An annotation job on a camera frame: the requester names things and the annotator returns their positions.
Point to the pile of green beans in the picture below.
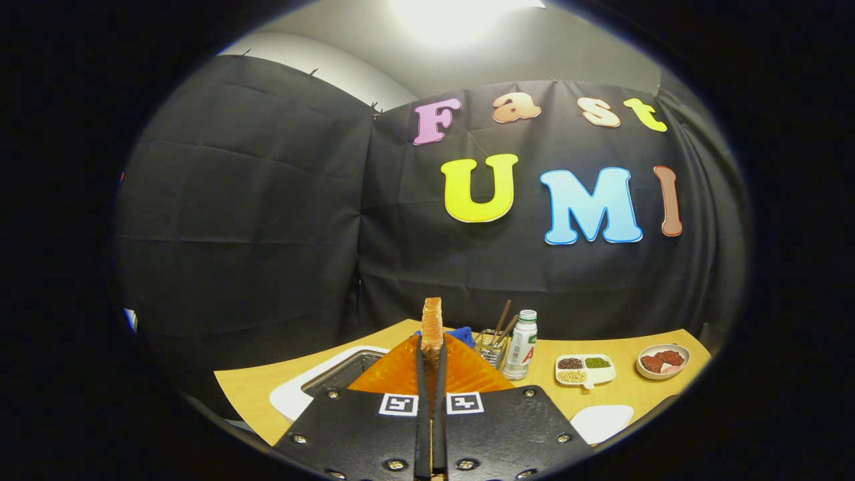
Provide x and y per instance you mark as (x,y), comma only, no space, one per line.
(597,363)

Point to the pale ham slice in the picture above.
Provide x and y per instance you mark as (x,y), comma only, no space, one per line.
(670,369)

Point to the white toaster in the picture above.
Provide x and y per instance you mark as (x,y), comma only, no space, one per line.
(287,401)

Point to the white divided dish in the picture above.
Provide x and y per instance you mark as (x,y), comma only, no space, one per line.
(604,375)

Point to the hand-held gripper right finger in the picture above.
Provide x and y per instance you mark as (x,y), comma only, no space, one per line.
(439,427)

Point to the brown chopstick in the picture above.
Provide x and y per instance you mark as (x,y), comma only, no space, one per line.
(511,325)
(502,317)

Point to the white square plate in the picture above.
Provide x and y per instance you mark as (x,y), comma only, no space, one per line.
(601,422)

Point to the blue fluffy cloth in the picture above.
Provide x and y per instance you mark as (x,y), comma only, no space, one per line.
(464,334)

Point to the black backdrop cloth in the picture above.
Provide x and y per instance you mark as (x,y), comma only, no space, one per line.
(267,200)

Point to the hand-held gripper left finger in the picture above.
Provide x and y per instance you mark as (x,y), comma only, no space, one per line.
(422,427)

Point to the red meat piece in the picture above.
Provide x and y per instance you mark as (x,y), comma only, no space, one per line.
(670,358)
(651,364)

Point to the white drink bottle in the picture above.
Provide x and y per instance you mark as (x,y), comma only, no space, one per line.
(520,354)

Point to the pile of yellow soybeans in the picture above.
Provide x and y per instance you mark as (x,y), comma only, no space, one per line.
(571,377)

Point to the toasted bread slice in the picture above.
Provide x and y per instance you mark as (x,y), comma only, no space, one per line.
(432,324)

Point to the pile of dark red beans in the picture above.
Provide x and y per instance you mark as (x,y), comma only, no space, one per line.
(570,364)

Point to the white round plate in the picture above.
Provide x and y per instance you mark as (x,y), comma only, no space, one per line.
(658,377)

